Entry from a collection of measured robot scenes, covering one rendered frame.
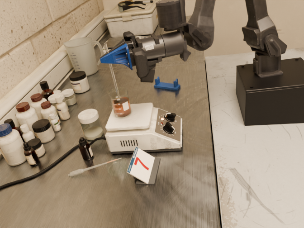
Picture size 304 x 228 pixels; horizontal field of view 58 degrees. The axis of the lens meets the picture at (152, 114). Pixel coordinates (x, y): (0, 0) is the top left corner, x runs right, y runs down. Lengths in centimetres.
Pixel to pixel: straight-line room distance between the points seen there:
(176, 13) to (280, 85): 33
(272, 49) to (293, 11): 139
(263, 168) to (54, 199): 50
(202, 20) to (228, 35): 144
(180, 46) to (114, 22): 112
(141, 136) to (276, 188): 33
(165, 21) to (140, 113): 25
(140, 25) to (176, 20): 108
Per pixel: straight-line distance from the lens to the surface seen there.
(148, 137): 72
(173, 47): 68
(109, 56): 68
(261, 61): 84
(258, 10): 79
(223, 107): 91
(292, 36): 224
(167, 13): 67
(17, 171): 87
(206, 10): 71
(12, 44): 115
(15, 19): 119
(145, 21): 173
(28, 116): 95
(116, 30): 179
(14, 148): 86
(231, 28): 213
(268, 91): 78
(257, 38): 79
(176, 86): 104
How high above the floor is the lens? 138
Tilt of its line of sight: 32 degrees down
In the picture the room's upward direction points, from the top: 10 degrees counter-clockwise
